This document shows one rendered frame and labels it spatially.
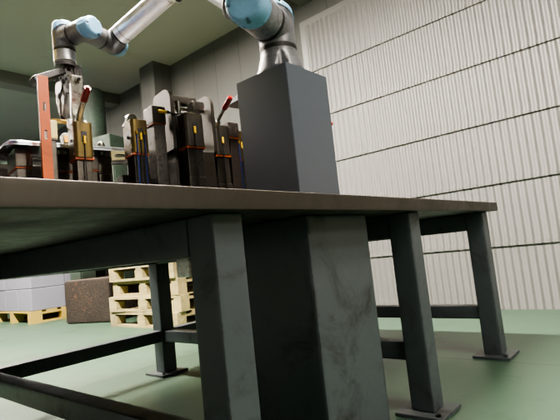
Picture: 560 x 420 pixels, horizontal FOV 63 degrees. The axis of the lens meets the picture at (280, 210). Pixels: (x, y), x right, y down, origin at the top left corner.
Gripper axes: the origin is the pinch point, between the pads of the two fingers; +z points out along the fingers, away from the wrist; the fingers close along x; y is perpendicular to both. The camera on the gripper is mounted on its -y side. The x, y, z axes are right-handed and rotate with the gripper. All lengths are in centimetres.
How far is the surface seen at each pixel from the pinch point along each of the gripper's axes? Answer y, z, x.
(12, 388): -17, 91, 15
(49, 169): -9.9, 22.5, -16.0
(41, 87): -10.8, -3.6, -16.1
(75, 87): -0.7, -5.0, -16.9
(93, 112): 154, -139, 380
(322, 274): 35, 63, -83
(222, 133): 50, 8, -25
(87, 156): 0.6, 18.6, -19.9
